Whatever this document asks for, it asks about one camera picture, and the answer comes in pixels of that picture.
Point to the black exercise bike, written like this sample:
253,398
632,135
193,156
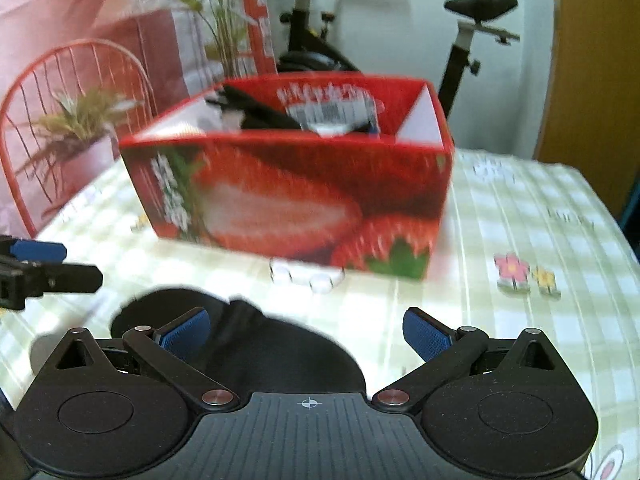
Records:
300,30

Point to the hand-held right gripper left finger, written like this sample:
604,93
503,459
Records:
187,332

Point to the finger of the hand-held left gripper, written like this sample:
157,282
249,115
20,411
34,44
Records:
65,277
40,251

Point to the teal curtain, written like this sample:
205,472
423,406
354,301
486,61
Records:
632,230

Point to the black fabric belt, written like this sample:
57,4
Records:
260,115

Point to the green checked tablecloth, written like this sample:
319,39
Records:
525,210

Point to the red strawberry print box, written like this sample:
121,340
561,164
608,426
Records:
280,200

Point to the white plastic blister strip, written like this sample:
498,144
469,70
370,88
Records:
300,274

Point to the black cloth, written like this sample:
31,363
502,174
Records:
280,350

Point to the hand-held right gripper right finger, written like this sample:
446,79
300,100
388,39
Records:
425,335

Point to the wooden door panel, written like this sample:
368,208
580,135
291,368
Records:
590,85

